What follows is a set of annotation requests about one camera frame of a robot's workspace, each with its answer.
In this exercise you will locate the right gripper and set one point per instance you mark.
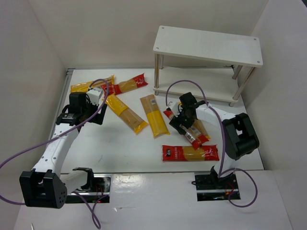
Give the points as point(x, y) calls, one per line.
point(179, 123)

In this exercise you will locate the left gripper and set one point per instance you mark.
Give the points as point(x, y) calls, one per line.
point(99, 115)

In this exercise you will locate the red spaghetti bag with label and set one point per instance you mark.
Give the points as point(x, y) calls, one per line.
point(193, 135)

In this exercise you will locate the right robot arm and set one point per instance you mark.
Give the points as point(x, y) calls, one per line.
point(239, 137)

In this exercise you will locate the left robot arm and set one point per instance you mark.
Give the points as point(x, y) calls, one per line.
point(44, 186)

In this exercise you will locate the yellow spaghetti bag centre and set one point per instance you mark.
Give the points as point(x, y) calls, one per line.
point(154, 116)

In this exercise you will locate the yellow spaghetti bag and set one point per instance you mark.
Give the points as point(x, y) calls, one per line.
point(154, 116)
point(84, 87)
point(128, 116)
point(199, 125)

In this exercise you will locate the yellow spaghetti bag right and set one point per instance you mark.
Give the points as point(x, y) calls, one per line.
point(199, 125)

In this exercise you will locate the red spaghetti bag front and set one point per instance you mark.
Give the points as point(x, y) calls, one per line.
point(188, 153)

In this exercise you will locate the yellow spaghetti bag top left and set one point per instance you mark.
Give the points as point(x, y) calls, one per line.
point(84, 87)

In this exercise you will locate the red spaghetti bag top centre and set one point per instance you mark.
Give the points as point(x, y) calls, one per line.
point(125, 86)

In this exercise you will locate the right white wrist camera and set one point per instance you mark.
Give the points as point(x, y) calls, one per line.
point(175, 108)

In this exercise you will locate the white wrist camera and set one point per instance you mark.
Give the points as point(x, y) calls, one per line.
point(175, 108)
point(94, 95)

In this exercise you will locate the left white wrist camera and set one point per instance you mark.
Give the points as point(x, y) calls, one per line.
point(94, 95)

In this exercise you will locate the aluminium table edge rail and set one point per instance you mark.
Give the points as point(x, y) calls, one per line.
point(63, 93)

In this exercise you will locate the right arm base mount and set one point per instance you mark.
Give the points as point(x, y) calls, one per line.
point(206, 190)

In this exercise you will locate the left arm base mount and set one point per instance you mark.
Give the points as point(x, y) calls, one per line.
point(100, 191)

